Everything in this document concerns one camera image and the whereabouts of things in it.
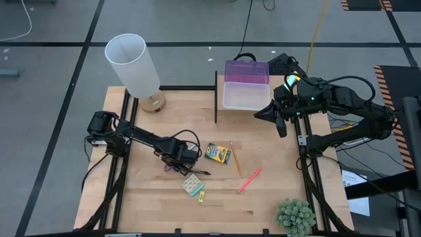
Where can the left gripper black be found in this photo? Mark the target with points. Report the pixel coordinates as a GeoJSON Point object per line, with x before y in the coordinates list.
{"type": "Point", "coordinates": [172, 149]}

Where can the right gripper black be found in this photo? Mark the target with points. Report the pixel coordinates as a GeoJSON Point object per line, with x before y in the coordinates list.
{"type": "Point", "coordinates": [289, 98]}

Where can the yellow pencil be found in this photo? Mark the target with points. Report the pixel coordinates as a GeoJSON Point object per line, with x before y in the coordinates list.
{"type": "Point", "coordinates": [235, 158]}

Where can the white shade wooden base lamp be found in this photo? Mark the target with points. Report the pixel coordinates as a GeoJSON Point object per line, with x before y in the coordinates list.
{"type": "Point", "coordinates": [131, 62]}

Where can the black perforated case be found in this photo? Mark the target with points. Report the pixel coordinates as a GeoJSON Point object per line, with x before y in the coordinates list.
{"type": "Point", "coordinates": [278, 64]}

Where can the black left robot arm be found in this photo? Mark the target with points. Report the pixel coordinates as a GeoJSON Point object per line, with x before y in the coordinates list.
{"type": "Point", "coordinates": [138, 135]}

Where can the wooden shelf with black frame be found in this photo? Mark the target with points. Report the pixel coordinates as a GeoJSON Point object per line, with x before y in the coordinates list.
{"type": "Point", "coordinates": [216, 98]}

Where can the green yellow crayon box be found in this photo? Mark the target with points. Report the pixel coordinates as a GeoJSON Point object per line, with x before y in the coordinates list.
{"type": "Point", "coordinates": [217, 153]}

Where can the clear supply box purple lid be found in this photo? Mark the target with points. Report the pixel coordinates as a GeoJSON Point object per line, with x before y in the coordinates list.
{"type": "Point", "coordinates": [246, 95]}

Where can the teal sticky note pad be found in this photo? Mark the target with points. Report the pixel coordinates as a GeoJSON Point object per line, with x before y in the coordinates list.
{"type": "Point", "coordinates": [192, 185]}

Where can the grey metal stand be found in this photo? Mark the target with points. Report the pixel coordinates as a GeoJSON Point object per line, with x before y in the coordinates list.
{"type": "Point", "coordinates": [412, 138]}

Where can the yellow eraser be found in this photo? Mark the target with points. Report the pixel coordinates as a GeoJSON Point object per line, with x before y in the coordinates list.
{"type": "Point", "coordinates": [201, 196]}

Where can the small green object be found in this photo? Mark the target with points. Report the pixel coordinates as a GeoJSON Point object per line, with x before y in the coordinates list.
{"type": "Point", "coordinates": [292, 79]}

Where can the black hazard striped mat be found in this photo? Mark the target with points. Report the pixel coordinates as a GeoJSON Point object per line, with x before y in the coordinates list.
{"type": "Point", "coordinates": [404, 82]}
{"type": "Point", "coordinates": [365, 4]}

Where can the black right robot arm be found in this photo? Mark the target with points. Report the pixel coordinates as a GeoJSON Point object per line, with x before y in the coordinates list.
{"type": "Point", "coordinates": [358, 98]}

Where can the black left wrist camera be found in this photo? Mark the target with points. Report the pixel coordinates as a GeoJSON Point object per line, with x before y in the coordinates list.
{"type": "Point", "coordinates": [190, 155]}

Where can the white paper sheet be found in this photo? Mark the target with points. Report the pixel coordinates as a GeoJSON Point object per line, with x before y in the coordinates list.
{"type": "Point", "coordinates": [360, 207]}

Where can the small green potted plant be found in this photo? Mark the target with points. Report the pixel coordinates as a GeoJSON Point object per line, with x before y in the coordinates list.
{"type": "Point", "coordinates": [295, 217]}

